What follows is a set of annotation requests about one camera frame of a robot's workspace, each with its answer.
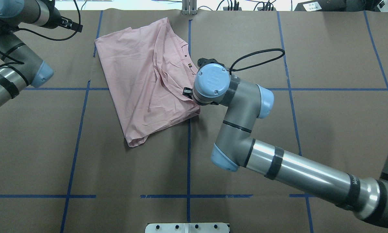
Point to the grey USB hub right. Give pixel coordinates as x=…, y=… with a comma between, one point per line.
x=264, y=6

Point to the white camera mast base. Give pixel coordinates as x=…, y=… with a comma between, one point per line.
x=205, y=227

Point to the grey USB hub left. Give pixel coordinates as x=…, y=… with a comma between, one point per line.
x=230, y=5

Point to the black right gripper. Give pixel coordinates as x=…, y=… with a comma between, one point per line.
x=187, y=92

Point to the pink Snoopy t-shirt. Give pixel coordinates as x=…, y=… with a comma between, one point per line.
x=147, y=70

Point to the black box with label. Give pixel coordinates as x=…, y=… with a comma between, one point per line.
x=321, y=5

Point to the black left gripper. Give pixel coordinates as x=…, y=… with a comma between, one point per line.
x=55, y=15

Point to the aluminium frame post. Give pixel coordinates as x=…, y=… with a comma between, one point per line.
x=189, y=7

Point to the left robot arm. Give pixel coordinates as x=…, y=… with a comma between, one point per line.
x=21, y=66

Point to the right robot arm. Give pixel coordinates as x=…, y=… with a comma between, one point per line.
x=313, y=165

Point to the grey usb hub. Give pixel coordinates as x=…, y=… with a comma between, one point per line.
x=230, y=5
x=264, y=6

